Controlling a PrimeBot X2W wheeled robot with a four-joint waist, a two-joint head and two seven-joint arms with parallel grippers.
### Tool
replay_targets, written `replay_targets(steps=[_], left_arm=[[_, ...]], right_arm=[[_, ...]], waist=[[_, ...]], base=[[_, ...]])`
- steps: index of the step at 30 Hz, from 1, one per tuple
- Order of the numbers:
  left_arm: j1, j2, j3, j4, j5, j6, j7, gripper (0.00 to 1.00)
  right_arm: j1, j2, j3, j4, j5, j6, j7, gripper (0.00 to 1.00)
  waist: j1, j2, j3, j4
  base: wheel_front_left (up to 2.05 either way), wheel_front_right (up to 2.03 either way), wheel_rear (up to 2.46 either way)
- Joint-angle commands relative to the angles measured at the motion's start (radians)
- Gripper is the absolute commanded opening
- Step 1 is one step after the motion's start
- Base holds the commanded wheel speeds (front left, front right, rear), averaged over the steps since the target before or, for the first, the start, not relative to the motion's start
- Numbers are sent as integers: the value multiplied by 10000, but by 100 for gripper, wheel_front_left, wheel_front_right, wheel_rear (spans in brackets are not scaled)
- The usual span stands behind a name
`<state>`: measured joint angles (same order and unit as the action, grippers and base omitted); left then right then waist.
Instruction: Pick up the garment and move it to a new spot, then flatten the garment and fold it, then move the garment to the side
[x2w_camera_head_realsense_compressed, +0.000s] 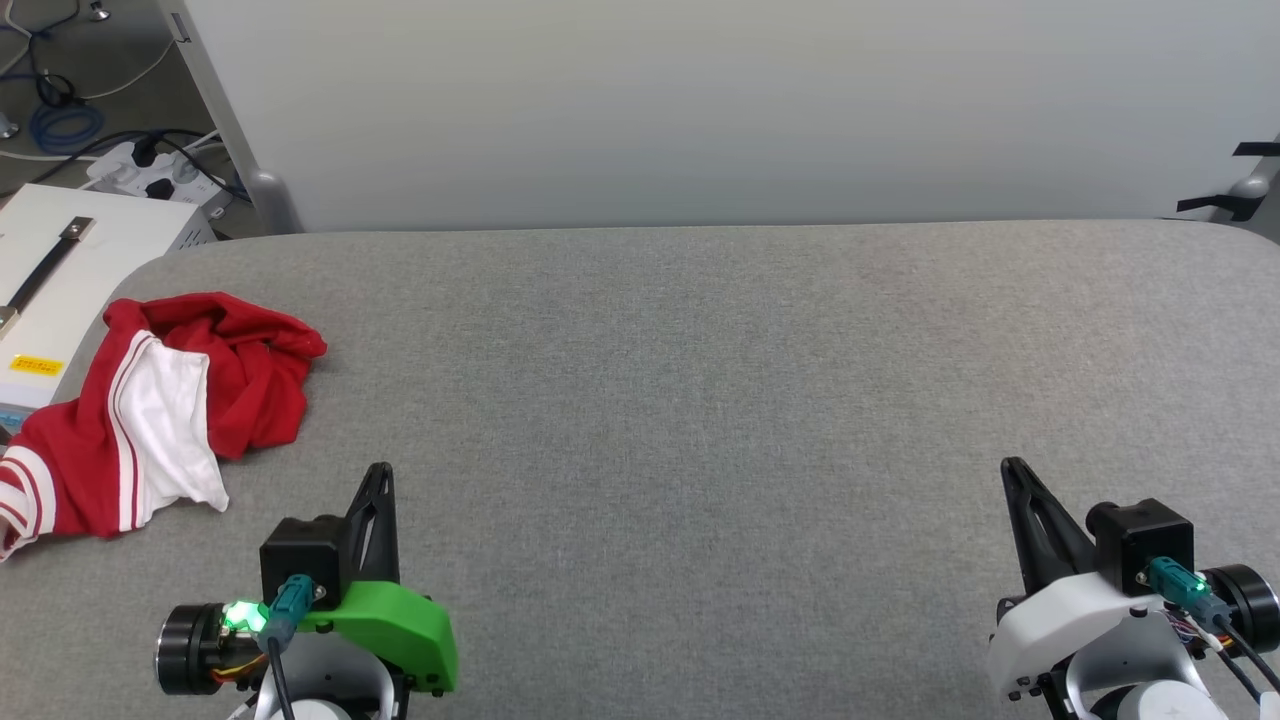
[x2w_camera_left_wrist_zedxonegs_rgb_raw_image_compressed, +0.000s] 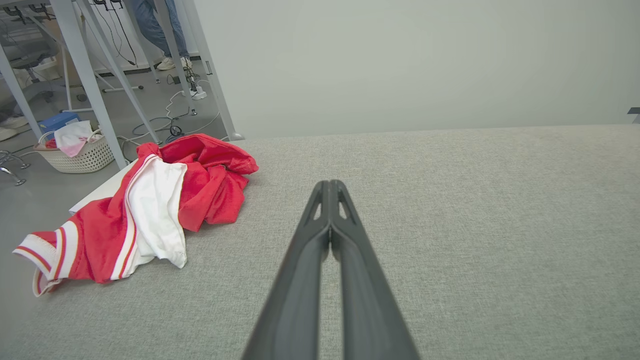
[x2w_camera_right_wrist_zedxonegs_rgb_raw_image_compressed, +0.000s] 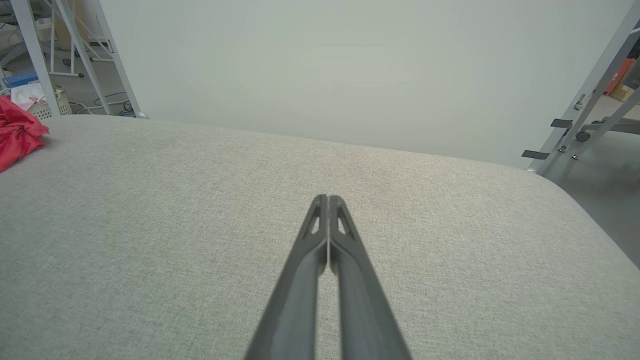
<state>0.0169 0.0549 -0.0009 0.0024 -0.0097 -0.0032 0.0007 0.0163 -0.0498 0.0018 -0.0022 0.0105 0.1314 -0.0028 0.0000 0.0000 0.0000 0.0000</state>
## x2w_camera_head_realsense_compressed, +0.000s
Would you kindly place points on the white equipment box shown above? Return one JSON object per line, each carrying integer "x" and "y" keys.
{"x": 120, "y": 240}

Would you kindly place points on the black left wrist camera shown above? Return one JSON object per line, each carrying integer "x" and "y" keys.
{"x": 300, "y": 555}

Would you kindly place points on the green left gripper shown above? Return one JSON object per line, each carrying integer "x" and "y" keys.
{"x": 400, "y": 620}

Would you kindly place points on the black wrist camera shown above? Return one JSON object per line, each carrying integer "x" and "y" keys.
{"x": 300, "y": 555}
{"x": 1140, "y": 540}

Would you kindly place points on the white power strip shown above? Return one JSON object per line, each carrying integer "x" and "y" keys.
{"x": 118, "y": 170}

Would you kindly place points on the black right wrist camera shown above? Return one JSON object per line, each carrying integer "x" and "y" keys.
{"x": 1140, "y": 540}

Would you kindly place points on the yellow warning label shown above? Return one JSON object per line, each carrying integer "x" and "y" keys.
{"x": 36, "y": 365}

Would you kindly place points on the red and white garment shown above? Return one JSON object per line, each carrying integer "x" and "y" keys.
{"x": 250, "y": 390}

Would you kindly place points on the grey partition foot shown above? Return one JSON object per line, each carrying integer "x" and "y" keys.
{"x": 272, "y": 205}
{"x": 1256, "y": 182}

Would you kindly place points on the black tape strip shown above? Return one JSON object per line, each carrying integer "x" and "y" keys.
{"x": 1258, "y": 148}

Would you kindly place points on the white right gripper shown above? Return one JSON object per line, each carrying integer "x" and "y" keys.
{"x": 1080, "y": 625}

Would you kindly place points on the white partition panel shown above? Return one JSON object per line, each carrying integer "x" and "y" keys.
{"x": 700, "y": 110}

